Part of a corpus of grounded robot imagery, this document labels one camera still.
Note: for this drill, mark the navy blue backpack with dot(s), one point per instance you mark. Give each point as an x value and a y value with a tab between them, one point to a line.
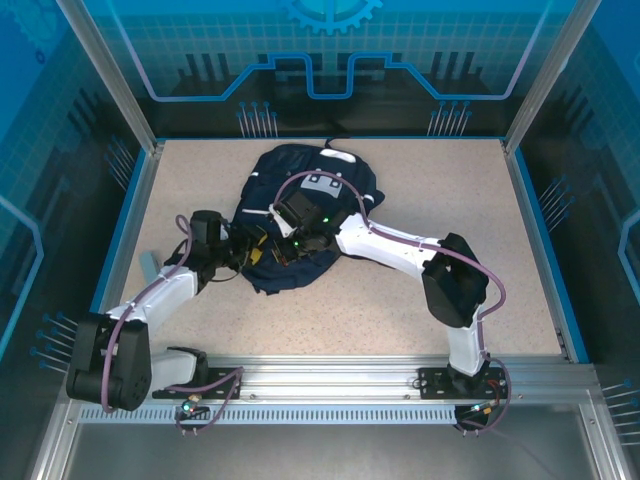
260	185

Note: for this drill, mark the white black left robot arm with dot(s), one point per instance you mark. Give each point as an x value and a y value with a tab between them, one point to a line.
160	295

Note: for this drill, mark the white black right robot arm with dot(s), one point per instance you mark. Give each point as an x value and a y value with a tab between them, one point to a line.
390	245

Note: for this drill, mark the blue table side trim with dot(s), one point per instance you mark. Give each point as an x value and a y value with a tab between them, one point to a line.
130	210

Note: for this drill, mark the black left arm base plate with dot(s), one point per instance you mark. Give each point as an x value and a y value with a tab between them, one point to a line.
227	374

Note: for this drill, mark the aluminium mounting rail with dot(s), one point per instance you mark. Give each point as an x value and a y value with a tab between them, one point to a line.
325	375

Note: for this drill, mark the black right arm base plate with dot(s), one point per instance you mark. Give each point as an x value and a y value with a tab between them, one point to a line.
432	382

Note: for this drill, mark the aluminium frame post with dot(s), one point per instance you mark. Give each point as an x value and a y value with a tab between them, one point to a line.
114	75
542	75

